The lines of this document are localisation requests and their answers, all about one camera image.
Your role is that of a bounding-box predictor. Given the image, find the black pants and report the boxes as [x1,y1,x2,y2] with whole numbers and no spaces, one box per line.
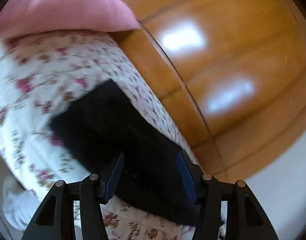
[50,80,201,226]

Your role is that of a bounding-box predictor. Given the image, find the floral bed cover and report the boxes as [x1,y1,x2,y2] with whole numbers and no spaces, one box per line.
[0,31,189,231]

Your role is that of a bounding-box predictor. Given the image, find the wooden wardrobe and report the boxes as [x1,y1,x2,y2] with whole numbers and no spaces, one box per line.
[114,0,306,182]

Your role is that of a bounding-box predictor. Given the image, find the pink pillow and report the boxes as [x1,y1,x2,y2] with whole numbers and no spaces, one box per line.
[0,0,139,39]

